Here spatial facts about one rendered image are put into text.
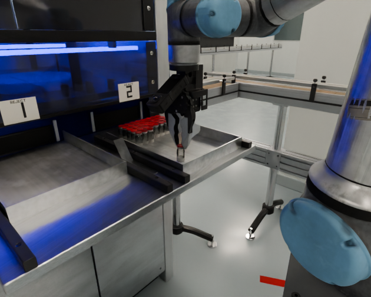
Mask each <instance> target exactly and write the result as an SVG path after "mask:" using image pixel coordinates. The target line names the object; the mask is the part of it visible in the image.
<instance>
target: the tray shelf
mask: <svg viewBox="0 0 371 297"><path fill-rule="evenodd" d="M118 129H119V128H118V127H114V128H111V129H108V130H104V131H99V132H97V133H92V134H89V135H86V136H82V137H79V138H80V139H83V140H85V141H87V142H89V143H91V144H93V145H95V146H97V147H99V148H101V149H103V150H105V151H107V152H109V153H111V154H113V155H115V156H117V157H119V158H121V157H120V155H119V153H118V152H116V151H114V150H112V149H110V148H108V147H106V146H103V145H102V144H99V143H97V142H95V140H94V136H96V135H100V136H103V137H105V138H106V135H105V132H108V133H111V134H113V135H115V136H117V137H119V134H118ZM255 149H256V145H254V144H252V145H251V148H249V149H248V148H244V147H241V148H239V149H237V150H236V151H234V152H232V153H230V154H228V155H226V156H224V157H222V158H220V159H218V160H216V161H214V162H212V163H210V164H208V165H206V166H205V167H203V168H201V169H199V170H197V171H195V172H193V173H191V174H190V182H188V183H187V184H184V183H182V182H180V181H178V180H176V179H173V178H171V177H169V176H167V175H165V174H162V173H160V172H159V171H158V173H156V174H155V175H156V176H158V177H160V178H162V179H164V180H166V181H168V182H170V183H172V184H173V191H172V192H171V193H169V194H167V193H165V192H163V191H162V190H160V189H158V188H156V187H154V186H152V185H150V184H148V183H146V182H145V181H143V180H141V179H139V178H137V177H135V176H133V175H132V174H129V173H128V174H126V175H125V176H122V177H119V178H117V179H115V180H113V181H110V182H108V183H106V184H103V185H101V186H98V187H96V188H94V189H91V190H89V191H87V192H85V193H82V194H79V195H77V196H75V197H73V198H70V199H68V200H66V201H64V202H61V203H58V204H56V205H54V206H51V207H49V208H47V209H45V210H42V211H40V212H38V213H35V214H33V215H30V216H28V217H26V218H24V219H21V220H19V221H17V222H14V223H11V225H13V227H14V228H15V230H16V231H17V232H18V234H19V235H20V237H21V238H22V239H23V241H24V242H25V243H26V245H27V246H28V247H29V248H30V250H31V251H32V253H33V254H34V255H35V257H36V259H37V262H38V266H37V267H36V268H34V269H33V270H30V271H29V272H25V271H24V270H23V268H22V266H21V265H20V264H19V262H18V261H17V259H16V257H15V256H14V254H13V253H12V251H11V250H10V248H9V247H8V245H7V244H6V242H5V241H4V239H3V237H2V236H1V234H0V284H1V286H2V288H3V290H4V292H5V294H6V295H9V294H11V293H13V292H14V291H16V290H18V289H19V288H21V287H23V286H24V285H26V284H28V283H30V282H31V281H33V280H35V279H36V278H38V277H40V276H42V275H43V274H45V273H47V272H49V271H50V270H52V269H53V268H56V267H57V266H59V265H60V264H62V263H64V262H66V261H67V260H69V259H71V258H73V257H74V256H76V255H77V254H79V253H81V252H83V251H84V250H86V249H88V248H90V247H91V246H93V245H95V244H96V243H98V242H100V241H102V240H103V239H105V238H106V237H108V236H110V235H112V234H113V233H115V232H117V231H119V230H120V229H122V228H124V227H126V226H127V225H129V224H130V223H132V222H134V221H136V220H137V219H139V218H141V217H143V216H144V215H146V214H147V213H149V212H151V211H153V210H154V209H156V208H158V207H160V206H161V205H163V204H164V203H167V202H168V201H170V200H171V199H173V198H175V197H177V196H178V195H180V194H182V193H184V192H185V191H187V190H188V189H190V188H192V187H194V186H195V185H197V184H199V183H201V182H202V181H204V180H206V179H207V178H209V177H211V176H213V175H214V174H216V173H218V172H220V171H221V170H223V169H225V168H226V167H228V166H230V165H231V164H233V163H235V162H237V161H238V160H240V159H242V158H243V157H245V156H247V155H248V154H250V153H252V152H254V151H255ZM134 161H135V160H134ZM136 162H137V161H136ZM137 163H139V162H137ZM140 164H141V163H140ZM142 165H144V164H142ZM144 166H146V165H144ZM146 167H148V166H146ZM149 168H150V167H149ZM153 170H154V169H153ZM155 171H156V170H155Z"/></svg>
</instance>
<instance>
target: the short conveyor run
mask: <svg viewBox="0 0 371 297"><path fill-rule="evenodd" d="M204 75H205V77H204V79H203V88H205V89H208V101H207V106H211V105H215V104H218V103H222V102H225V101H228V100H232V99H235V98H238V93H239V84H238V83H227V82H226V81H231V80H234V79H235V77H227V78H226V74H223V76H220V77H214V78H207V76H206V75H207V72H204ZM205 104H206V95H204V96H203V105H205Z"/></svg>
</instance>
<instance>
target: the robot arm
mask: <svg viewBox="0 0 371 297"><path fill-rule="evenodd" d="M324 1H325V0H167V8H166V13H167V29H168V62H169V63H171V64H170V70H171V71H176V74H172V75H171V77H170V78H169V79H168V80H167V81H166V82H165V83H164V84H163V85H162V86H161V87H160V89H159V90H158V91H157V92H156V93H155V94H154V95H153V96H152V97H151V98H150V99H149V100H148V102H147V103H146V105H147V107H148V108H149V110H150V111H151V112H154V113H159V114H163V113H164V114H165V120H166V123H167V127H168V129H169V132H170V134H171V136H172V139H173V141H174V143H175V145H176V146H177V145H178V144H179V138H178V134H179V133H180V132H181V131H182V133H181V137H182V141H181V144H182V146H183V148H184V149H187V147H188V146H189V144H190V141H191V138H193V137H194V136H195V135H196V134H197V133H199V131H200V125H199V124H196V123H195V119H196V112H198V111H200V106H201V110H206V109H207V101H208V89H205V88H203V64H198V63H199V62H200V37H210V38H222V37H257V38H265V37H270V36H274V35H276V34H277V33H279V32H280V30H281V29H282V28H283V26H284V24H285V22H287V21H289V20H291V19H293V18H295V17H296V16H298V15H300V14H302V13H304V12H306V11H307V10H309V9H311V8H313V7H314V6H316V5H318V4H320V3H322V2H324ZM204 95H206V104H205V105H203V96H204ZM181 116H184V118H182V119H181ZM280 229H281V233H282V236H283V239H284V241H285V243H286V244H287V245H288V247H289V250H290V251H291V253H292V255H293V256H294V257H295V258H296V260H297V261H298V262H299V263H300V264H301V265H302V267H304V268H305V269H306V270H307V271H308V272H310V273H311V274H312V275H314V276H315V277H317V278H318V279H320V280H322V281H324V282H326V283H329V284H331V285H334V286H335V287H336V288H337V289H338V290H339V291H341V292H342V293H343V294H345V295H346V296H348V297H371V12H370V16H369V19H368V22H367V25H366V29H365V33H364V35H363V39H362V42H361V45H360V48H359V52H358V55H357V58H356V62H355V65H354V67H353V71H352V74H351V78H350V81H349V85H348V87H347V90H346V94H345V97H344V100H343V104H342V107H341V110H340V114H339V117H338V119H337V123H336V126H335V130H334V133H333V137H332V140H331V142H330V146H329V149H328V152H327V156H326V158H325V159H323V160H320V161H318V162H315V163H314V164H313V165H312V166H311V167H310V169H309V173H308V175H307V179H306V183H305V186H304V190H303V193H302V195H301V196H300V197H298V198H294V199H292V200H291V201H289V202H288V204H286V205H285V207H284V208H283V209H282V211H281V214H280Z"/></svg>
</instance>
